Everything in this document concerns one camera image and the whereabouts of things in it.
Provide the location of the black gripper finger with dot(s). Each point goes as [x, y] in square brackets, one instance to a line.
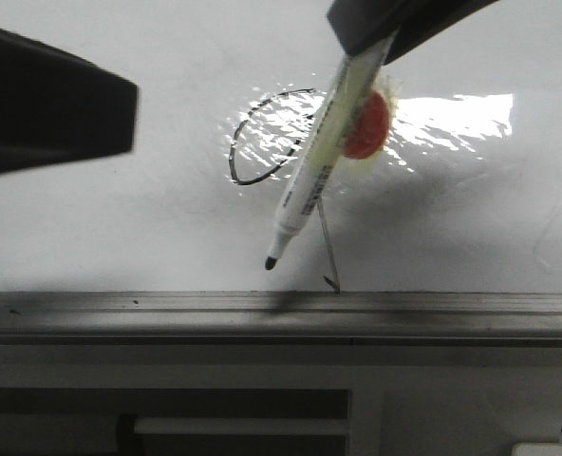
[360, 24]
[56, 107]

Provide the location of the white whiteboard marker pen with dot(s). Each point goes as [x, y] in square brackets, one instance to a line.
[332, 124]

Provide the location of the red round magnet with tape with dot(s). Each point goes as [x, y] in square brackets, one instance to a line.
[372, 129]

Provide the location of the white whiteboard surface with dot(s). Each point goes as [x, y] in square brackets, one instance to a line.
[467, 196]

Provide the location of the dark shelf unit below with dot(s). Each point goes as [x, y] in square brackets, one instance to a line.
[48, 421]

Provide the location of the white box bottom right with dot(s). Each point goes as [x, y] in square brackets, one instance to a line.
[537, 449]

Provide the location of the aluminium whiteboard tray rail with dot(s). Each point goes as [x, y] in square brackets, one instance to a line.
[280, 315]

